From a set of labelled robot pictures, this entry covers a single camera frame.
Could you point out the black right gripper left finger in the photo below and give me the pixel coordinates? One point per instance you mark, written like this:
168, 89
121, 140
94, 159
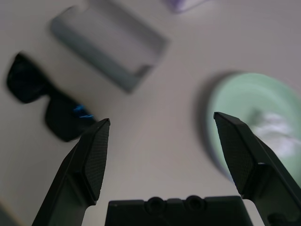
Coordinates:
94, 160

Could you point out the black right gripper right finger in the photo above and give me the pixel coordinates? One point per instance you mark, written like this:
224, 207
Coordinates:
240, 155

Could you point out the white tissue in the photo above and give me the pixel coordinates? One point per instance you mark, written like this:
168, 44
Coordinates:
279, 131

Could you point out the light green plate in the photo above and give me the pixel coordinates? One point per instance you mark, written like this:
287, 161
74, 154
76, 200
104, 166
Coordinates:
247, 94

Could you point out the black sunglasses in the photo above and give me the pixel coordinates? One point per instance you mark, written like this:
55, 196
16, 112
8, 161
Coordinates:
26, 82

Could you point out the grey glasses case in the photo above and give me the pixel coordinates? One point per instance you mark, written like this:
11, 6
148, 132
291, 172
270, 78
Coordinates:
105, 44

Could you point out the purple tissue pack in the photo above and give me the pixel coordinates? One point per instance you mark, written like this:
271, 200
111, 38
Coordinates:
183, 4

